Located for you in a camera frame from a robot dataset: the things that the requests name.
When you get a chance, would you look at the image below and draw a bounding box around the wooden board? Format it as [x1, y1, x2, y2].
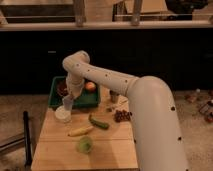
[31, 87, 138, 171]

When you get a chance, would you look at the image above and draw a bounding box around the green apple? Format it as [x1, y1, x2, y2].
[77, 136, 93, 154]

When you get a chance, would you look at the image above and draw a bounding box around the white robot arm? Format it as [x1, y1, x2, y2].
[62, 51, 189, 171]

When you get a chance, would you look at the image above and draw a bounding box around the bunch of red grapes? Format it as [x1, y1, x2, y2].
[114, 110, 132, 122]

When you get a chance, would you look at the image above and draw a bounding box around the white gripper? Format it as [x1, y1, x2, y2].
[66, 77, 85, 99]

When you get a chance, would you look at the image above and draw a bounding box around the white paper cup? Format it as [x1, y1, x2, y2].
[55, 106, 71, 123]

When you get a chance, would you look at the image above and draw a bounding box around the green plastic tray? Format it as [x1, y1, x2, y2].
[48, 76, 100, 109]

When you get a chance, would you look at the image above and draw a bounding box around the black metal pole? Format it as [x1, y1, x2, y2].
[23, 111, 32, 166]

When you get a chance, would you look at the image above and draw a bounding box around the orange peach fruit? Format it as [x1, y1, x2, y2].
[85, 82, 96, 92]

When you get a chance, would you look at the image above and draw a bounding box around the brown wooden bowl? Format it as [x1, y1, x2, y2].
[56, 80, 68, 97]

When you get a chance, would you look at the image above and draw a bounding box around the green cucumber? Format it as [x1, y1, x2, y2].
[88, 114, 110, 130]

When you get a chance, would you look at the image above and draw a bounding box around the yellow banana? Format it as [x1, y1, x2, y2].
[68, 126, 94, 137]

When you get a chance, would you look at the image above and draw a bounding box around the small metal cup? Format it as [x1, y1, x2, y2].
[109, 90, 119, 103]

